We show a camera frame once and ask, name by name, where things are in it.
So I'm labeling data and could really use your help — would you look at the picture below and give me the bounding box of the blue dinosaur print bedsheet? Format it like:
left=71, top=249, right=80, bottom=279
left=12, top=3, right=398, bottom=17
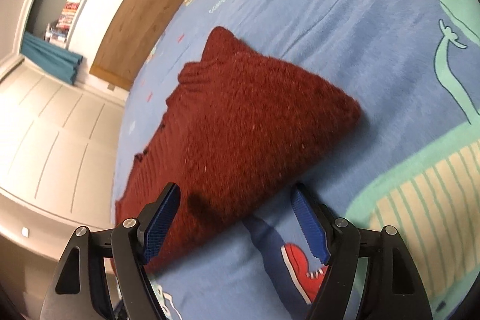
left=112, top=0, right=479, bottom=319

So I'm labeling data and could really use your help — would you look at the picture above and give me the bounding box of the white wardrobe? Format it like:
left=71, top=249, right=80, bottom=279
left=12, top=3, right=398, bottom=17
left=1, top=61, right=123, bottom=319

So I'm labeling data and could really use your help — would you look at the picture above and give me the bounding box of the dark red knit sweater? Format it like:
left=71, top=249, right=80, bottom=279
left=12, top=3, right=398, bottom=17
left=115, top=27, right=361, bottom=273

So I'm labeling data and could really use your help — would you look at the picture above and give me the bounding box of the teal curtain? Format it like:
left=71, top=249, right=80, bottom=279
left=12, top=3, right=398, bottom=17
left=20, top=32, right=83, bottom=85

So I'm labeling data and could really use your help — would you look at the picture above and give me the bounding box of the wooden headboard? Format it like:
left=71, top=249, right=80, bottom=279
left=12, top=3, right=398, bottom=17
left=89, top=0, right=184, bottom=91

